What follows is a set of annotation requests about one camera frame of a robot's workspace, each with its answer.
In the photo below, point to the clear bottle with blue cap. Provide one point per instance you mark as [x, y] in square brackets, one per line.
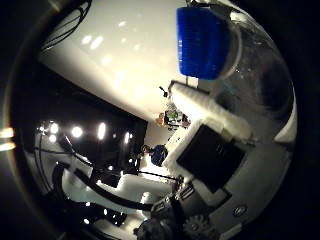
[203, 43]

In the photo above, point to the dark blue round object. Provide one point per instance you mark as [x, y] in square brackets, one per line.
[159, 155]

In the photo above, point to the colourful small device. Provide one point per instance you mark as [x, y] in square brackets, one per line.
[173, 116]

